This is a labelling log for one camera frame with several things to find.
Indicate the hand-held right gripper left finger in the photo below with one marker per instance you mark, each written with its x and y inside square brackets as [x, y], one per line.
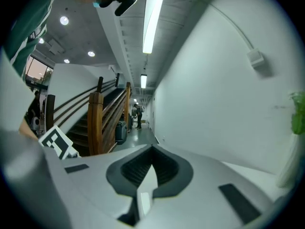
[95, 187]

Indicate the window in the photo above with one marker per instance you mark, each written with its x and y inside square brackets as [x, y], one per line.
[38, 73]

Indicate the black floor machine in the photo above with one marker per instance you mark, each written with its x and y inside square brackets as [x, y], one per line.
[120, 132]

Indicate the white round robot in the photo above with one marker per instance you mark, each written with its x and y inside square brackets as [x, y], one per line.
[35, 123]

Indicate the white wall conduit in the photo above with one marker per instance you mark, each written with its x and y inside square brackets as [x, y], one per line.
[231, 20]

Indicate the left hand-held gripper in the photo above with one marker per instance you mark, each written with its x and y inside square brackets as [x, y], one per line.
[57, 142]

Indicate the long ceiling light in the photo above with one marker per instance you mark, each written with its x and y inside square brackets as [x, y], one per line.
[152, 18]

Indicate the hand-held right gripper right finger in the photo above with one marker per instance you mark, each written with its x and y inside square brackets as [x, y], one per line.
[202, 199]

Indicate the white ribbed vase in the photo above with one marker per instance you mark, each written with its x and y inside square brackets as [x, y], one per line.
[289, 163]

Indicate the round ceiling spotlight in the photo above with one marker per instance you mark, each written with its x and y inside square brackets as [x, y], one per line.
[91, 54]
[41, 40]
[66, 61]
[64, 20]

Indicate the person's left forearm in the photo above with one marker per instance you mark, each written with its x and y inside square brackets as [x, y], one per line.
[26, 130]

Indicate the black head-worn camera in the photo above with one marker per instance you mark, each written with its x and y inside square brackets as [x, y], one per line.
[126, 1]

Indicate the person's green shirt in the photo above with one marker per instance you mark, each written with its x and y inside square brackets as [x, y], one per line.
[26, 32]

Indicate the short ceiling light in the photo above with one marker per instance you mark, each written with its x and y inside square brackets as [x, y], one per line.
[143, 81]

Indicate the white wall switch box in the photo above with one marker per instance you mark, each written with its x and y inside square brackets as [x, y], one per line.
[255, 58]

